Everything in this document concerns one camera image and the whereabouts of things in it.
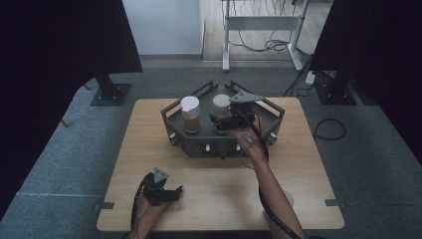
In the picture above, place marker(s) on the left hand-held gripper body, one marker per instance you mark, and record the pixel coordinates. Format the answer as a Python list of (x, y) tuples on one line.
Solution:
[(156, 191)]

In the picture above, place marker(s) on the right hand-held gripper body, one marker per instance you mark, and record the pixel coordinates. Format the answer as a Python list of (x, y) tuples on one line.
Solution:
[(245, 113)]

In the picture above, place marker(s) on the slim spice jar beige lid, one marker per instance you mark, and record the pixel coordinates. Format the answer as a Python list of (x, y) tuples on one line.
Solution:
[(221, 103)]

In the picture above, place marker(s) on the black corner rack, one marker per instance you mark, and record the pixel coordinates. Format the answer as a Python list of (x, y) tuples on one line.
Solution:
[(205, 132)]

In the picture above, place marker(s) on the spice jar with spouted white lid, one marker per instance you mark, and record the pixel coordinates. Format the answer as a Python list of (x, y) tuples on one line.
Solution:
[(190, 111)]

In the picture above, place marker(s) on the wide spice jar beige lid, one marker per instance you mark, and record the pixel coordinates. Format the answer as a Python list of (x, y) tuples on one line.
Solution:
[(289, 198)]

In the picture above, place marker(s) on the person's left hand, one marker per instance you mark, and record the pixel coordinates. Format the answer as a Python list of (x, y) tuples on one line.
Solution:
[(149, 212)]

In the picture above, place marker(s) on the person's right hand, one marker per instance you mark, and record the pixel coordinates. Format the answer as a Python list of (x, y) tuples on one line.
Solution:
[(250, 144)]

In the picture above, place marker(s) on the black table edge tab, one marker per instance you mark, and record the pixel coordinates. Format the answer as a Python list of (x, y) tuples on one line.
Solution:
[(103, 206), (331, 202)]

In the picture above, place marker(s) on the white power strip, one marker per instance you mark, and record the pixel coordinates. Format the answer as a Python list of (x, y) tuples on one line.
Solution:
[(310, 78)]

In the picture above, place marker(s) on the black stand base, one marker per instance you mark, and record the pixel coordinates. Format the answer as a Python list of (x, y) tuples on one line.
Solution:
[(335, 94), (111, 94)]

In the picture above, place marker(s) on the black curtain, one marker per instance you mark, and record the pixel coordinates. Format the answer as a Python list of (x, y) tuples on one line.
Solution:
[(375, 40), (49, 66)]

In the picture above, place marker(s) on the white desk frame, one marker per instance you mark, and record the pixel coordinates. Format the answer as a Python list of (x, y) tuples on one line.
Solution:
[(262, 23)]

